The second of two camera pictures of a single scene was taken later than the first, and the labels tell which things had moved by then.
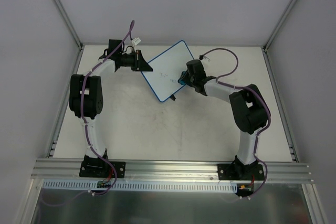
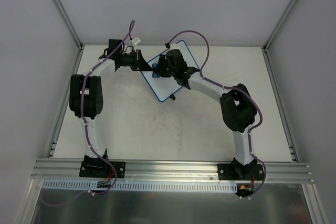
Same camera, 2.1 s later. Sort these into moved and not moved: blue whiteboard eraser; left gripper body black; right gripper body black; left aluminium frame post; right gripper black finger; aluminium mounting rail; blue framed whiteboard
Moved: right gripper black finger; blue whiteboard eraser; right gripper body black
Not moved: left gripper body black; blue framed whiteboard; left aluminium frame post; aluminium mounting rail
